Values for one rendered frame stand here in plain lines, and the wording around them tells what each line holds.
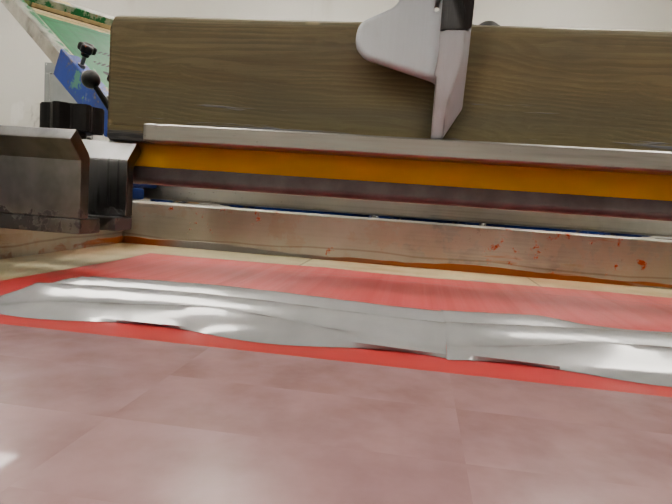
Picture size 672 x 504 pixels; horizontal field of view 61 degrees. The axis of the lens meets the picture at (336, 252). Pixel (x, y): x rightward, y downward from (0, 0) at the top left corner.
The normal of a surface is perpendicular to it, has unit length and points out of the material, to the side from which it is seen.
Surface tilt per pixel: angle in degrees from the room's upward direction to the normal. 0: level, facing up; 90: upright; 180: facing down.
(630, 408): 0
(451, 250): 90
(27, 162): 90
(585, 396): 0
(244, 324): 43
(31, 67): 90
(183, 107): 90
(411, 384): 0
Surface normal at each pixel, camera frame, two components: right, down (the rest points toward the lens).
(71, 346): 0.07, -0.99
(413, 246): -0.15, 0.09
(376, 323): -0.09, -0.80
